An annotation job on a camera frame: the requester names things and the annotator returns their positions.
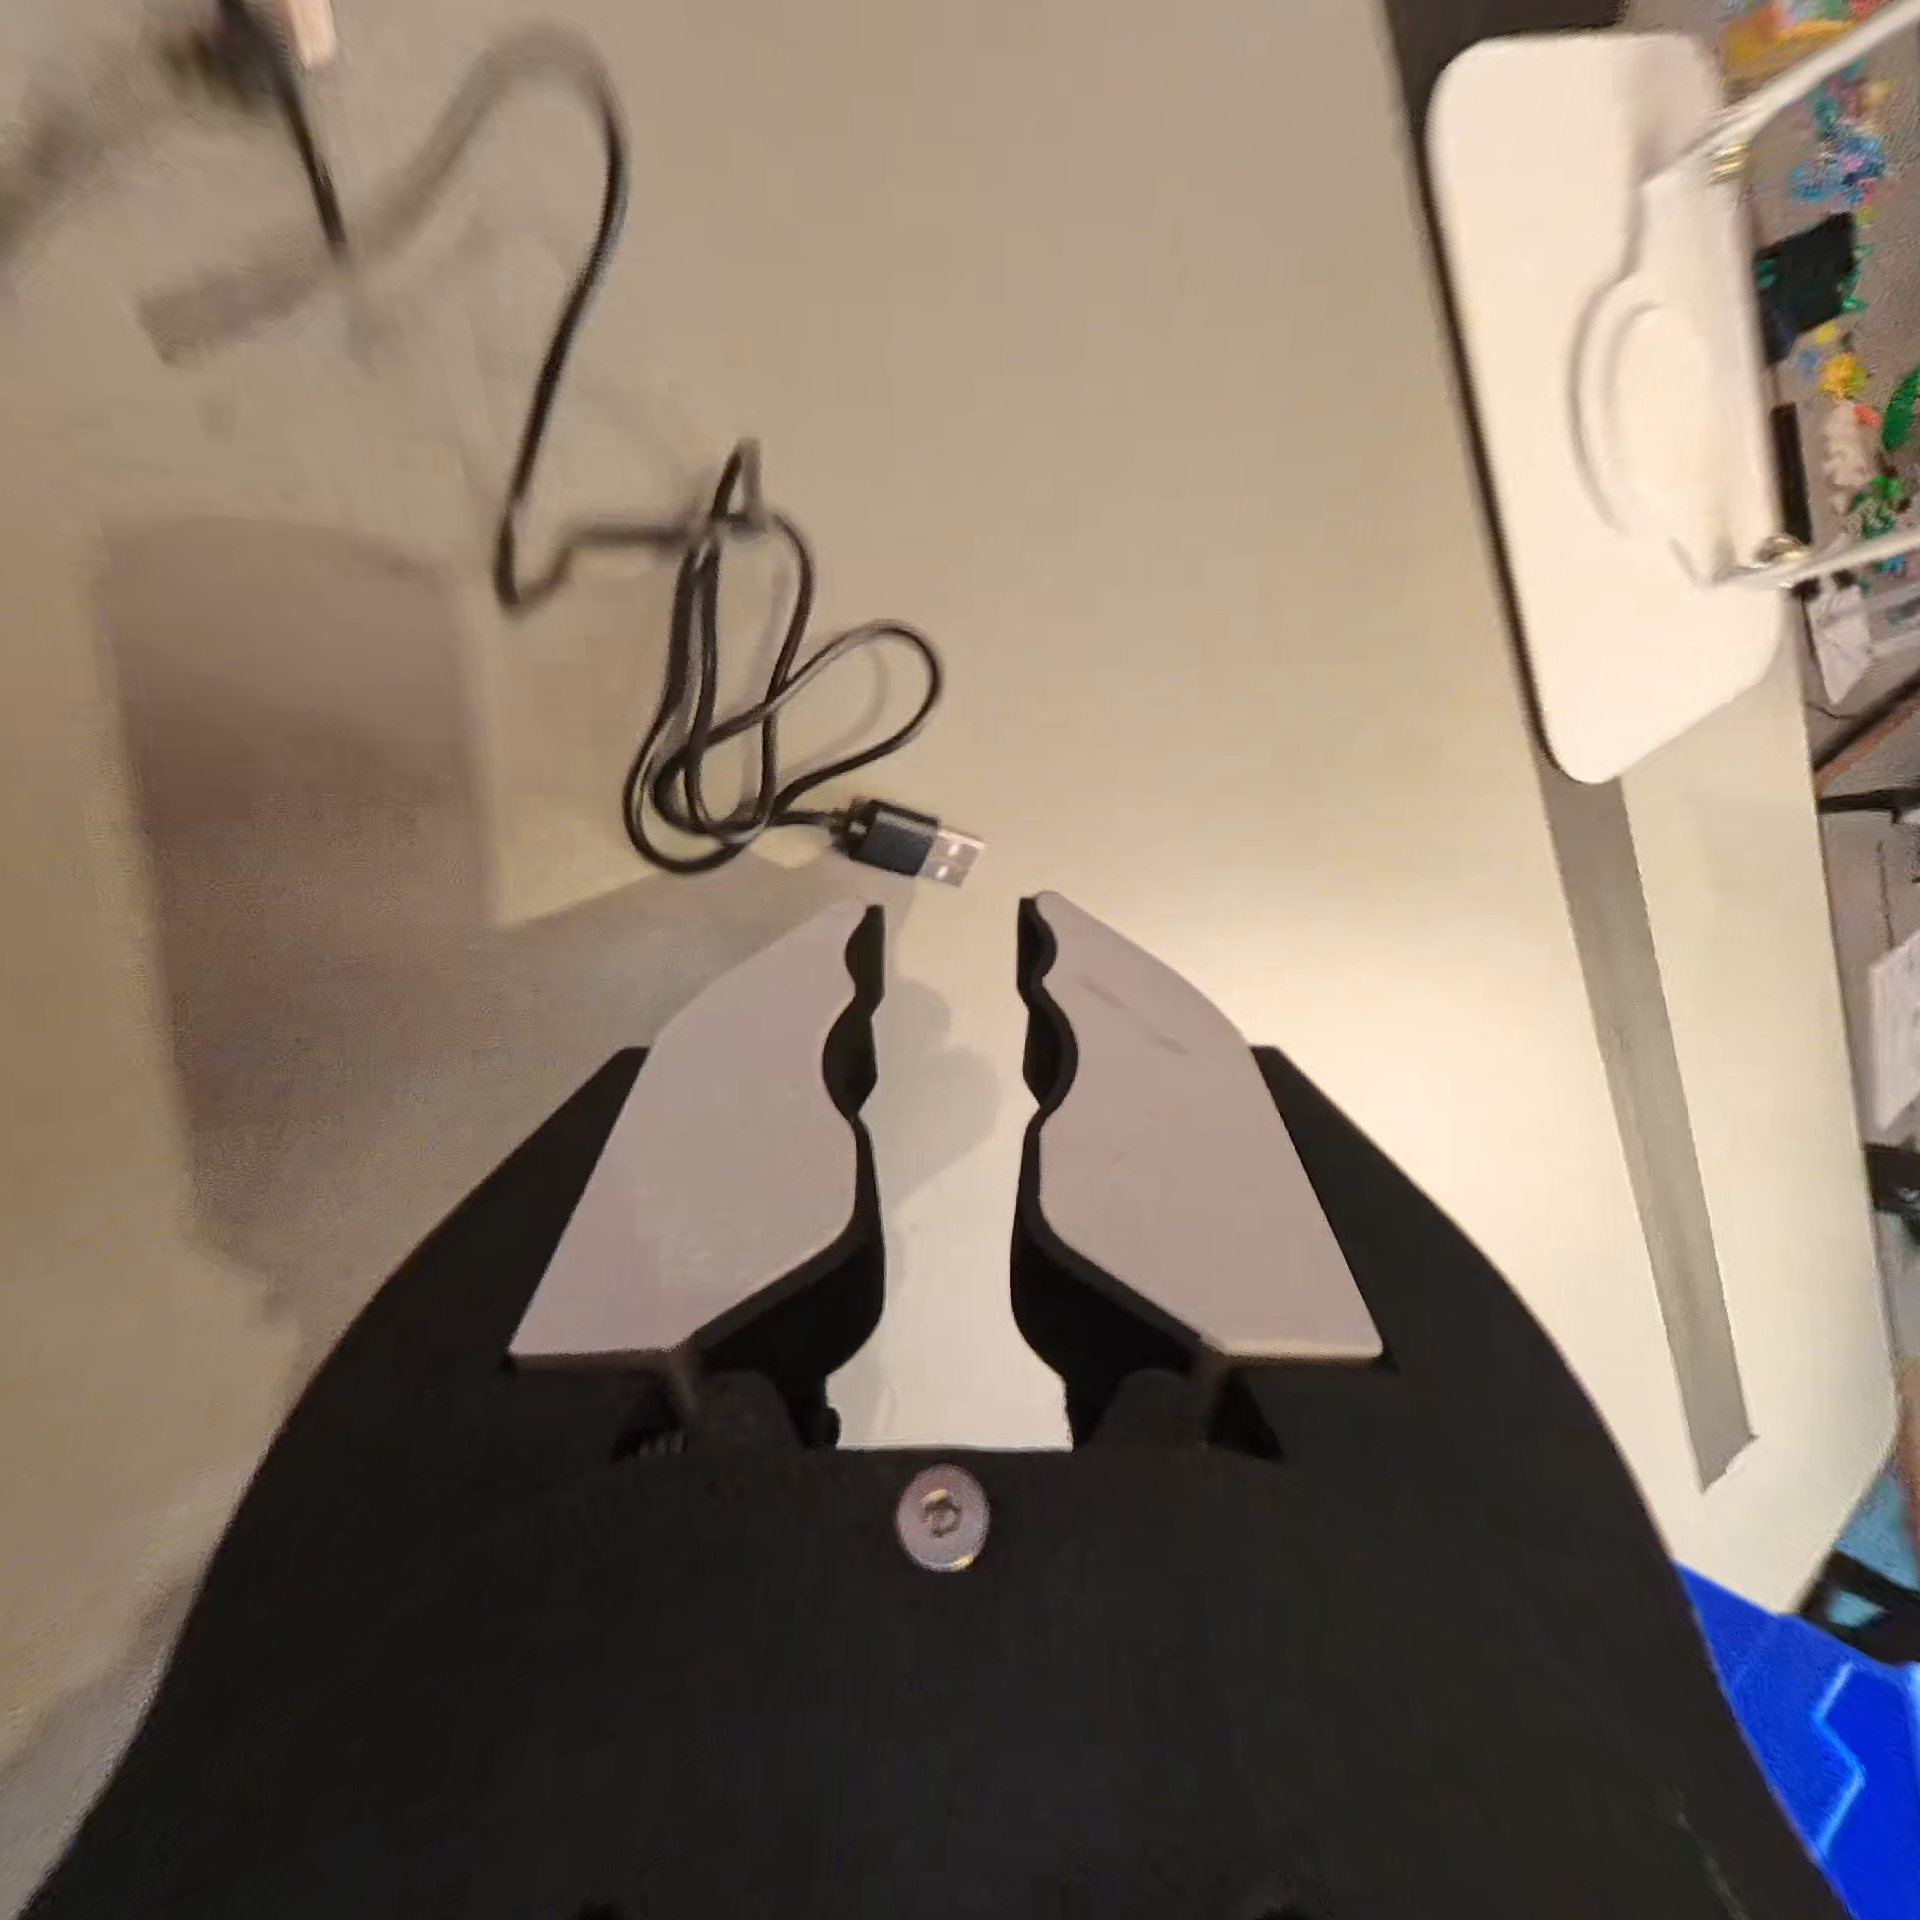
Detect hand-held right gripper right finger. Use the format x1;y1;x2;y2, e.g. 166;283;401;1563
1014;892;1386;1419

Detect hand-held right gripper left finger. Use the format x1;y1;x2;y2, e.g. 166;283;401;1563
507;901;889;1419

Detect thin black wire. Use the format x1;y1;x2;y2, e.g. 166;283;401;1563
359;30;990;896

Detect black socket cable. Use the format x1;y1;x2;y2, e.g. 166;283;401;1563
187;0;359;270

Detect blue plastic bin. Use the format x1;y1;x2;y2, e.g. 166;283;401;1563
1671;1559;1920;1920

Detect white stand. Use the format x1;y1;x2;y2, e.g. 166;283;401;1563
1422;30;1920;784

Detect scattered colourful toy bricks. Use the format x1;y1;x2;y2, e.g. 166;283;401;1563
1718;0;1920;548

